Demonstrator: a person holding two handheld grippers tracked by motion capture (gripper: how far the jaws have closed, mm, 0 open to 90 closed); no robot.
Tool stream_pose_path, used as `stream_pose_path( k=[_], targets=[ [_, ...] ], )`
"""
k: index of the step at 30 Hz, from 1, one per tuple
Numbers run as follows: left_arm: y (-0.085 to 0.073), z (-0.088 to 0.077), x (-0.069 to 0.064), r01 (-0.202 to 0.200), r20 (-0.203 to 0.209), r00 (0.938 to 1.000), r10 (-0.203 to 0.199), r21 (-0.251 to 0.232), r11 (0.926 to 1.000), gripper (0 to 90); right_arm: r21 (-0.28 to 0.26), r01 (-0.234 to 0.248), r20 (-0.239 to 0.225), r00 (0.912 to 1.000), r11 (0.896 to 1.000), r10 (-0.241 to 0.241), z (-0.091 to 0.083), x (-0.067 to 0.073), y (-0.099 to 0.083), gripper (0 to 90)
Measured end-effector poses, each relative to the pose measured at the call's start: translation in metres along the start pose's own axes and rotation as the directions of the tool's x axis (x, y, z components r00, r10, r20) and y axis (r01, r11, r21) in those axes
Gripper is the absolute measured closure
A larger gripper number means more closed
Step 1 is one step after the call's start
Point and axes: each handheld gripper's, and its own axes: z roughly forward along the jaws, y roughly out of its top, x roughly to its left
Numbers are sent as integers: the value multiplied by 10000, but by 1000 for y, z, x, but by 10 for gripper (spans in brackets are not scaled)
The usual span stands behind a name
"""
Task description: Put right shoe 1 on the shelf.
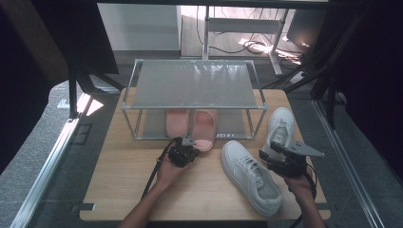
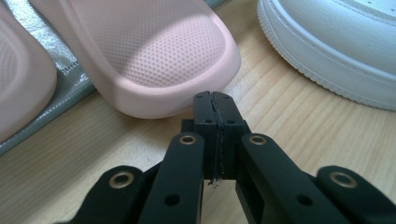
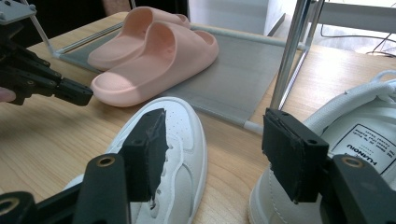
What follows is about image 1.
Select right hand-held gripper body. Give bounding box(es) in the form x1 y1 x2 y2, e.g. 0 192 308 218
270 141 326 179

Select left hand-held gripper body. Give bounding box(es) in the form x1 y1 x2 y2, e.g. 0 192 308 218
167 134 197 168

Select white sneaker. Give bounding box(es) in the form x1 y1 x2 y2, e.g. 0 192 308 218
261 106 296 162
221 140 283 218

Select pink slipper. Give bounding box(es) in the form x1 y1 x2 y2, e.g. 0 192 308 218
190 108 219 152
165 108 191 139

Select metal two-tier shoe rack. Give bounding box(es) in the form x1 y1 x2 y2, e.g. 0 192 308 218
121 58 269 141

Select person's right hand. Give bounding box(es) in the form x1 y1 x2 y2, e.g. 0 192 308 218
283 173 313 196

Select person's left hand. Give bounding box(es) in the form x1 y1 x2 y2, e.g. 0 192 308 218
156 158 190 189

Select white power strip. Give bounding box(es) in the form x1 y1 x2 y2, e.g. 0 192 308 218
289 70 308 85

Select black metal stand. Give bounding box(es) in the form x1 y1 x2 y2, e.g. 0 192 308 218
67 60 126 120
262 12 365 129

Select dark monitor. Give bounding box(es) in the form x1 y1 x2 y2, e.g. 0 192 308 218
286 9 327 53

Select white cabinet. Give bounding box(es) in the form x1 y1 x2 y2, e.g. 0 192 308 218
97 3 182 51

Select black panel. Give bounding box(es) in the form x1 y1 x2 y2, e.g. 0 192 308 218
31 0 120 76

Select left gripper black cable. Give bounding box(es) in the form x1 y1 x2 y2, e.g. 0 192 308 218
141 137 179 199

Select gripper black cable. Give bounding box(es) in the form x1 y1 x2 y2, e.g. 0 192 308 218
141 137 179 199
289 162 317 228

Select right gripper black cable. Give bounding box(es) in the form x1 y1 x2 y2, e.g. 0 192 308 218
289 162 317 228

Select aluminium rail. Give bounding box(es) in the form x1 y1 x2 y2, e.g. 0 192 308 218
312 99 386 228
9 117 80 228

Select black floor cables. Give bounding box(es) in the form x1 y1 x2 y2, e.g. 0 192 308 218
196 6 302 66

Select white desk frame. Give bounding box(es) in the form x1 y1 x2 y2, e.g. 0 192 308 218
201 6 290 76

